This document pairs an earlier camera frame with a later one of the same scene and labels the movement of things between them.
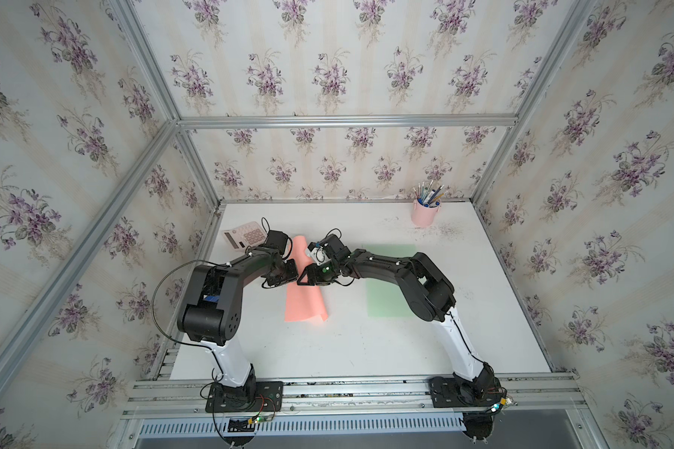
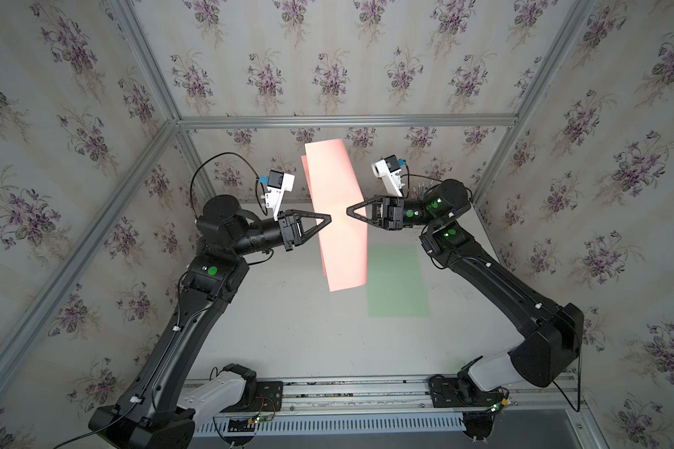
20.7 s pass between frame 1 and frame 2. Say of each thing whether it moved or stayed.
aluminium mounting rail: stayed
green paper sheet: stayed
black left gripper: moved
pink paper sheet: moved
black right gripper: moved
